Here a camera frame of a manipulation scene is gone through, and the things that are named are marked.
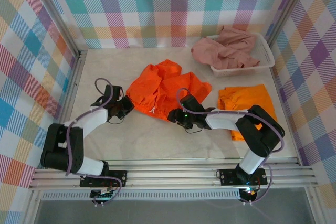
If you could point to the aluminium corner post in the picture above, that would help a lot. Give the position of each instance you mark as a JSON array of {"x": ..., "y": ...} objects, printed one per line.
[
  {"x": 55, "y": 11},
  {"x": 291, "y": 6}
]

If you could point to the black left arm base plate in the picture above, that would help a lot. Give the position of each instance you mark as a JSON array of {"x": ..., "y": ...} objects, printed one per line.
[{"x": 119, "y": 175}]

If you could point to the long aluminium base frame rail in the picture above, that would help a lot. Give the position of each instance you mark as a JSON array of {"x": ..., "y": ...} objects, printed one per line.
[{"x": 170, "y": 176}]

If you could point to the white perforated plastic basket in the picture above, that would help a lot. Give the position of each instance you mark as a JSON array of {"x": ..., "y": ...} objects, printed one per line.
[{"x": 262, "y": 51}]

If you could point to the aluminium side frame rail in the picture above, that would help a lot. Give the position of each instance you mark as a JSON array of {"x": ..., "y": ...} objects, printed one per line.
[
  {"x": 72, "y": 87},
  {"x": 282, "y": 98}
]

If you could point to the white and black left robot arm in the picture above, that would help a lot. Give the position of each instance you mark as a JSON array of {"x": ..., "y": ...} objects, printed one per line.
[{"x": 92, "y": 119}]

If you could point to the light orange shorts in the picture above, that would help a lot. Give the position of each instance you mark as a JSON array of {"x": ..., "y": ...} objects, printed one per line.
[{"x": 244, "y": 98}]

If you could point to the pink shorts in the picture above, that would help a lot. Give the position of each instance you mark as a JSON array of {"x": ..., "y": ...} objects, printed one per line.
[{"x": 218, "y": 53}]

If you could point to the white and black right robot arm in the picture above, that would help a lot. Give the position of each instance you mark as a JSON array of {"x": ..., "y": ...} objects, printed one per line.
[{"x": 223, "y": 120}]

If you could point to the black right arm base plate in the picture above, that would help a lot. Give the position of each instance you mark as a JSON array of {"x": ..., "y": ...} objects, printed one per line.
[{"x": 228, "y": 176}]

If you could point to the red-orange shorts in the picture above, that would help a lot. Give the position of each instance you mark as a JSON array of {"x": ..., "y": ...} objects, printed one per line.
[{"x": 162, "y": 85}]

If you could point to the short aluminium frame leg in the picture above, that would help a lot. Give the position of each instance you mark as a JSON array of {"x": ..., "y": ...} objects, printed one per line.
[
  {"x": 316, "y": 205},
  {"x": 31, "y": 208}
]

